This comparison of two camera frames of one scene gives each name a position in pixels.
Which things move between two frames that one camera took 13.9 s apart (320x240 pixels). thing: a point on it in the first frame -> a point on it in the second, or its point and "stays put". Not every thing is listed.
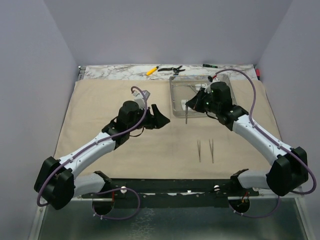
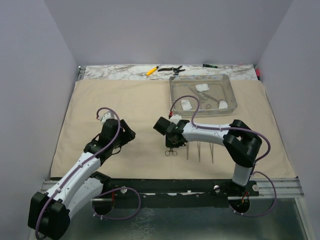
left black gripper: (158, 120) -> (127, 135)
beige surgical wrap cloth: (204, 144) stays put
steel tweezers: (199, 147) stays put
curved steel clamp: (186, 110) -> (171, 151)
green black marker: (209, 65) stays put
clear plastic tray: (183, 87) stays put
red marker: (258, 73) stays put
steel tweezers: (212, 149) stays put
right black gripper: (195, 103) -> (169, 144)
